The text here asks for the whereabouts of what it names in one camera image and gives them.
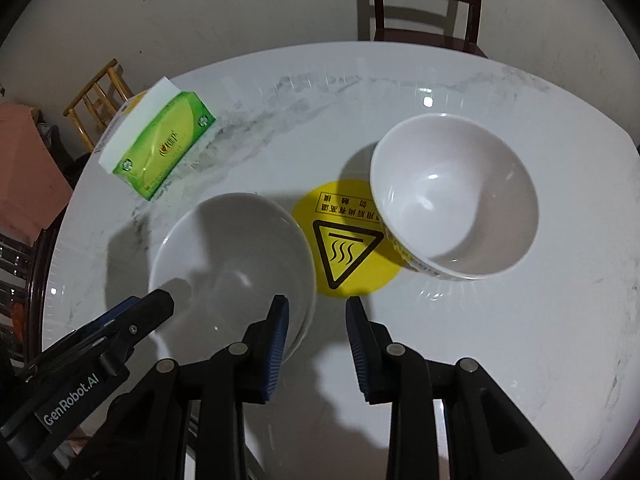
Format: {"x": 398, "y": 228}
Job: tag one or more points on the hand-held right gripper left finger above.
{"x": 277, "y": 345}

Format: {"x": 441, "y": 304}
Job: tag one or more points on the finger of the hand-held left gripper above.
{"x": 145, "y": 315}
{"x": 112, "y": 312}

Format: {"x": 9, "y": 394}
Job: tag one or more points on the dark wooden chair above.
{"x": 425, "y": 15}

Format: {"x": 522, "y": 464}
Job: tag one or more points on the white bowl with blue print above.
{"x": 225, "y": 260}

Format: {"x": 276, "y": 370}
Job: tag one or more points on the bamboo chair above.
{"x": 95, "y": 105}

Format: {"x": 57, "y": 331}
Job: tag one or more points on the dark furniture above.
{"x": 20, "y": 285}

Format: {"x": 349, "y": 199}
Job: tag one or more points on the white bowl with yellow print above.
{"x": 450, "y": 185}

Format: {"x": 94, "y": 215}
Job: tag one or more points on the orange cloth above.
{"x": 30, "y": 175}

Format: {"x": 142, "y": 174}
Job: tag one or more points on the green tissue pack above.
{"x": 165, "y": 145}

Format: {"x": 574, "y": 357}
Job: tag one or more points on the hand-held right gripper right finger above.
{"x": 357, "y": 345}

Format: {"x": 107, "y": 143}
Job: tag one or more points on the yellow warning sticker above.
{"x": 310, "y": 220}

